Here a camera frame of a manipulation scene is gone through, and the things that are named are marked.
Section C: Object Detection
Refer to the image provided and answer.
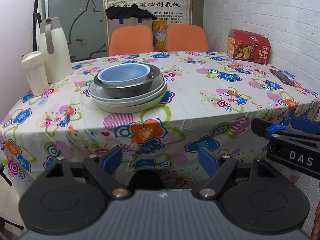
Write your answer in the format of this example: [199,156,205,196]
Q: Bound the green plastic plate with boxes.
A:
[93,83,168,114]

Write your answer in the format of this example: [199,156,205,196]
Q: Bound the white floral plate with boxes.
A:
[89,80,168,108]

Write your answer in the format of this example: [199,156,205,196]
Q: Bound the white gold-rimmed deep plate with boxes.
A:
[88,76,166,103]

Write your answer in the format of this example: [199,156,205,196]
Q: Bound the stainless steel bowl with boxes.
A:
[93,64,161,99]

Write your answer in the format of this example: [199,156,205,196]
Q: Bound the white ceramic bowl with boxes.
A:
[97,63,151,87]

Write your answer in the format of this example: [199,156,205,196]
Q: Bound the blue translucent plastic bowl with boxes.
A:
[98,63,150,83]

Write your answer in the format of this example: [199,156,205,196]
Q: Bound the right hand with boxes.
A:
[310,202,320,240]

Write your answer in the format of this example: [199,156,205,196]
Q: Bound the dark smartphone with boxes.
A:
[270,69,295,86]

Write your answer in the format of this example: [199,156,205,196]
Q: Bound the floral tablecloth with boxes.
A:
[1,52,319,193]

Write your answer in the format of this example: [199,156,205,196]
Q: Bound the red cracker box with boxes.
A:
[226,29,271,64]

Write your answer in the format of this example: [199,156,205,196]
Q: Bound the right orange chair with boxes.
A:
[166,24,209,52]

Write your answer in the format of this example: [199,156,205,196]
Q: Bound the orange chair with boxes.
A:
[108,25,154,56]
[166,24,209,52]

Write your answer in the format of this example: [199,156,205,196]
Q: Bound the left orange chair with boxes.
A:
[108,25,154,56]

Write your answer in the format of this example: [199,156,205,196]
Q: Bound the cream shaker bottle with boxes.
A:
[21,51,49,96]

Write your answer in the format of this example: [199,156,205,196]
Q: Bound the cream thermos jug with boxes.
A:
[39,17,73,83]

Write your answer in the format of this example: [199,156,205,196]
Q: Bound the yellow snack bag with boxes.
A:
[152,20,168,51]

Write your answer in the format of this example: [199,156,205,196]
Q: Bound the chinese text poster board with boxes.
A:
[103,0,193,53]

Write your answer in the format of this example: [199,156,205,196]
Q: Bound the black cloth on box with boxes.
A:
[105,4,158,20]

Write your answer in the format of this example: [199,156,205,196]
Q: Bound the frosted glass cat door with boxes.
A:
[42,0,107,62]

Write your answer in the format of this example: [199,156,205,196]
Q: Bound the cardboard box with blue handles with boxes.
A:
[107,17,152,41]

